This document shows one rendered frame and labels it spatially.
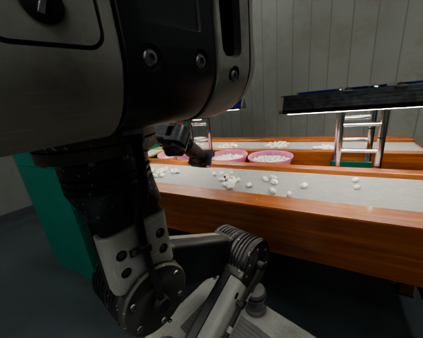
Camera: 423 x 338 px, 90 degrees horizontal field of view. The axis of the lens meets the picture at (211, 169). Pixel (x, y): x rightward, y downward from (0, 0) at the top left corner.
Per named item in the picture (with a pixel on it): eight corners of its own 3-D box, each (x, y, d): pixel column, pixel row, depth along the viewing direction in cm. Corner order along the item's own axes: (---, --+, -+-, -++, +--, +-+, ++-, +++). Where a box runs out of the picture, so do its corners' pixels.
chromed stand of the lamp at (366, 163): (371, 170, 115) (384, 82, 101) (330, 167, 124) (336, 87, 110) (366, 159, 131) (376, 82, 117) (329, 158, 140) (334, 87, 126)
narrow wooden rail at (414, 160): (434, 174, 106) (440, 153, 103) (158, 160, 190) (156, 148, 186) (430, 171, 111) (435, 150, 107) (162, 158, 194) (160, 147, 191)
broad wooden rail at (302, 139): (409, 166, 138) (414, 138, 132) (182, 157, 221) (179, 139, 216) (403, 161, 148) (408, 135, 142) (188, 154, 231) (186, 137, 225)
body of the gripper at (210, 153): (193, 151, 89) (184, 143, 83) (215, 151, 84) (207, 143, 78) (189, 165, 87) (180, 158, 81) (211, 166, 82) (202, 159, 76)
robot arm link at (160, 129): (72, 137, 77) (85, 115, 82) (83, 146, 82) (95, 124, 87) (179, 145, 66) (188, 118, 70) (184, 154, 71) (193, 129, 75)
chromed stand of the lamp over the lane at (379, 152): (389, 203, 82) (412, 80, 68) (331, 197, 91) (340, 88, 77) (379, 184, 98) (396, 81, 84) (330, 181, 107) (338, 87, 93)
